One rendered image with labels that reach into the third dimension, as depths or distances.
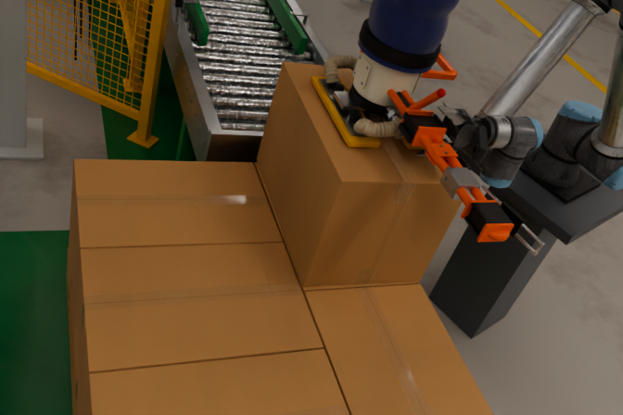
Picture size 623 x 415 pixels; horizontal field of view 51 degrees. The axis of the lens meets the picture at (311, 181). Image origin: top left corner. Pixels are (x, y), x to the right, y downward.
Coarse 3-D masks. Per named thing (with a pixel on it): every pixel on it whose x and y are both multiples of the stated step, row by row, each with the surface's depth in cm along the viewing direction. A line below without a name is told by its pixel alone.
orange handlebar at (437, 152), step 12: (444, 60) 204; (432, 72) 194; (444, 72) 197; (456, 72) 199; (396, 96) 176; (408, 96) 178; (432, 144) 160; (444, 144) 162; (432, 156) 159; (444, 156) 158; (456, 156) 159; (444, 168) 154; (456, 192) 150; (480, 192) 150
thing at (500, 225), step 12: (468, 204) 143; (480, 204) 143; (492, 204) 145; (468, 216) 145; (480, 216) 141; (492, 216) 141; (504, 216) 142; (480, 228) 141; (492, 228) 139; (504, 228) 140; (480, 240) 140; (492, 240) 142; (504, 240) 143
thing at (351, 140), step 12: (324, 84) 195; (336, 84) 192; (324, 96) 190; (336, 108) 186; (336, 120) 183; (348, 120) 182; (348, 132) 178; (348, 144) 176; (360, 144) 176; (372, 144) 178
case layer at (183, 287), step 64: (128, 192) 199; (192, 192) 207; (256, 192) 216; (128, 256) 179; (192, 256) 186; (256, 256) 192; (128, 320) 163; (192, 320) 168; (256, 320) 174; (320, 320) 180; (384, 320) 186; (128, 384) 149; (192, 384) 153; (256, 384) 158; (320, 384) 163; (384, 384) 168; (448, 384) 174
